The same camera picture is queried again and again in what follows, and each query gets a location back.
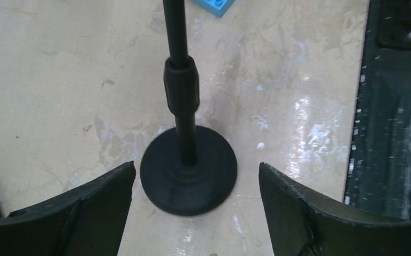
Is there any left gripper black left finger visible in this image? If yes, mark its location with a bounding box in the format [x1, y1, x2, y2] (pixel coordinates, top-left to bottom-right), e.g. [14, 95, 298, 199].
[0, 162, 136, 255]

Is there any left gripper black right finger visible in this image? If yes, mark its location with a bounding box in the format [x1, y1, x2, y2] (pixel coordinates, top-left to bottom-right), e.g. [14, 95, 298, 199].
[259, 163, 411, 255]

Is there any black round base clip stand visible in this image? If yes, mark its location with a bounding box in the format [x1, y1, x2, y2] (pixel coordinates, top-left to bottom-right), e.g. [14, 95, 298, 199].
[140, 1, 238, 217]

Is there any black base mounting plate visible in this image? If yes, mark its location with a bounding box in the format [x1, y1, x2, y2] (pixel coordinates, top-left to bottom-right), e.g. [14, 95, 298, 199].
[344, 1, 411, 221]

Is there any blue lego baseplate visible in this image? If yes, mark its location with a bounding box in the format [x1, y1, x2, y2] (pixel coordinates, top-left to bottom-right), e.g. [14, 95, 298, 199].
[192, 0, 235, 18]

